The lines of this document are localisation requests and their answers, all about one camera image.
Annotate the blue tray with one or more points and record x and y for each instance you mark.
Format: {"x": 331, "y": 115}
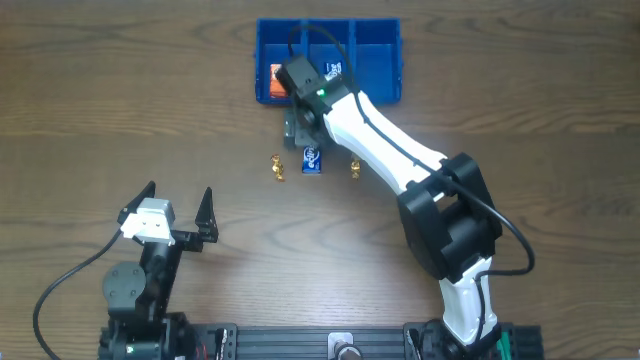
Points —
{"x": 377, "y": 65}

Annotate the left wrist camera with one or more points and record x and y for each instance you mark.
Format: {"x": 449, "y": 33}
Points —
{"x": 150, "y": 220}

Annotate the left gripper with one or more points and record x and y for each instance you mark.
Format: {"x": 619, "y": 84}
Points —
{"x": 187, "y": 241}

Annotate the gold candy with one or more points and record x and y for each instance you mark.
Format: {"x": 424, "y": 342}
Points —
{"x": 355, "y": 169}
{"x": 277, "y": 169}

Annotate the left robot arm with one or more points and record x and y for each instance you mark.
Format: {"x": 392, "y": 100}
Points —
{"x": 150, "y": 280}

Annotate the mounting rail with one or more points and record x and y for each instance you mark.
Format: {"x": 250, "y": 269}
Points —
{"x": 300, "y": 342}

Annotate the blue candy pack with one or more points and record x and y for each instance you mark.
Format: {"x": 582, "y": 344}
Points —
{"x": 332, "y": 66}
{"x": 311, "y": 162}

